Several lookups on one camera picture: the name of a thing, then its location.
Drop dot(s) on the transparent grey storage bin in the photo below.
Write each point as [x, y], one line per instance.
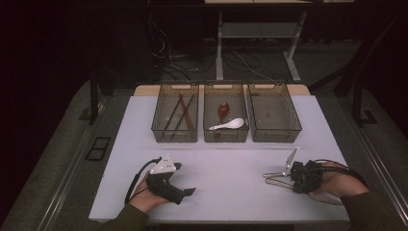
[235, 102]
[274, 112]
[160, 112]

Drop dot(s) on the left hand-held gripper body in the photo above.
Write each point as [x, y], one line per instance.
[163, 187]

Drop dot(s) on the black chopstick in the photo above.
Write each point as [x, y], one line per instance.
[173, 110]
[184, 112]

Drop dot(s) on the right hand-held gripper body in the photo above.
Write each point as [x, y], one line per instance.
[311, 176]

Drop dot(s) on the white ceramic spoon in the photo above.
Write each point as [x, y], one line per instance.
[235, 123]

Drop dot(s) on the metal floor rail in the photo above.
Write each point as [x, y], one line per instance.
[73, 166]
[381, 166]

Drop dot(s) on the brown wooden spoon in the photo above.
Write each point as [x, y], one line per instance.
[224, 110]

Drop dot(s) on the person's left hand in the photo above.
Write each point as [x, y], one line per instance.
[142, 197]

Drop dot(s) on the white metal frame desk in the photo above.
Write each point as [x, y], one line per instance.
[256, 30]

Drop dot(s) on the black metal stand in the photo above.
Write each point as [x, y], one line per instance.
[94, 96]
[357, 96]

